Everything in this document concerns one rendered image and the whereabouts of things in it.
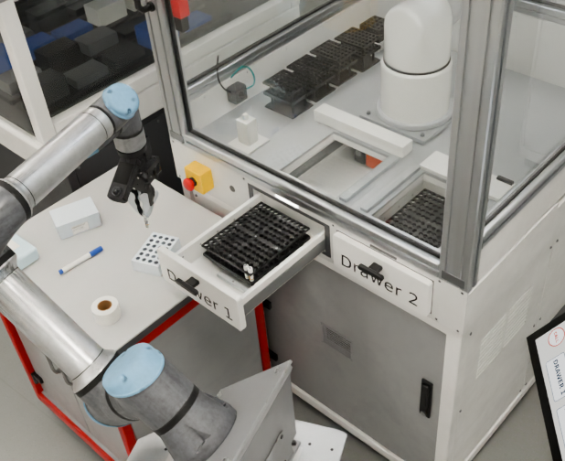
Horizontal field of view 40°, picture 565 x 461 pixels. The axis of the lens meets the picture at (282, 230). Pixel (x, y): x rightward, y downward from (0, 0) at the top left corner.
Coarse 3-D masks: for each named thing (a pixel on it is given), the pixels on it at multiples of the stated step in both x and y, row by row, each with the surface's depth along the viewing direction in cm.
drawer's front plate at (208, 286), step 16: (160, 256) 196; (176, 256) 192; (176, 272) 194; (192, 272) 187; (208, 288) 186; (224, 288) 182; (208, 304) 191; (224, 304) 184; (240, 304) 181; (240, 320) 184
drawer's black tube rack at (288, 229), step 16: (272, 208) 208; (256, 224) 203; (272, 224) 202; (288, 224) 202; (208, 240) 200; (224, 240) 199; (240, 240) 203; (256, 240) 199; (272, 240) 198; (288, 240) 197; (304, 240) 201; (208, 256) 199; (224, 256) 200; (240, 256) 194; (256, 256) 194; (272, 256) 193; (288, 256) 198; (240, 272) 195; (256, 272) 194
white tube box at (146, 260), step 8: (152, 240) 218; (160, 240) 217; (168, 240) 216; (176, 240) 216; (144, 248) 215; (152, 248) 214; (168, 248) 214; (176, 248) 217; (136, 256) 212; (144, 256) 212; (152, 256) 212; (136, 264) 211; (144, 264) 210; (152, 264) 209; (144, 272) 212; (152, 272) 211; (160, 272) 210
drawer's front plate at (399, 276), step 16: (336, 240) 194; (352, 240) 192; (336, 256) 198; (352, 256) 193; (368, 256) 188; (384, 256) 186; (352, 272) 197; (384, 272) 187; (400, 272) 183; (384, 288) 191; (400, 288) 186; (416, 288) 182; (416, 304) 185
